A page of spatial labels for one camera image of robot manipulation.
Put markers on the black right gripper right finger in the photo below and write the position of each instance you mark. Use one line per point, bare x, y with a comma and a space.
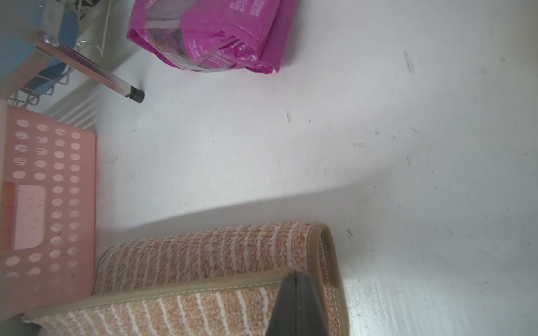
310, 319

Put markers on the metal two-tier dish rack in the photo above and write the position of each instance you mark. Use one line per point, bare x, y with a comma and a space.
38, 51

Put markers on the magenta snack bag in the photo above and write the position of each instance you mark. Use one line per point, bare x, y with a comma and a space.
208, 36

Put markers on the pink perforated plastic basket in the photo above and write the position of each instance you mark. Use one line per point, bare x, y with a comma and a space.
48, 192

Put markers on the striped brown square dishcloth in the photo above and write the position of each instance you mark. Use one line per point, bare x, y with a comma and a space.
217, 282

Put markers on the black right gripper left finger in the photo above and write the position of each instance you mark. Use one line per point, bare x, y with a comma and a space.
283, 318

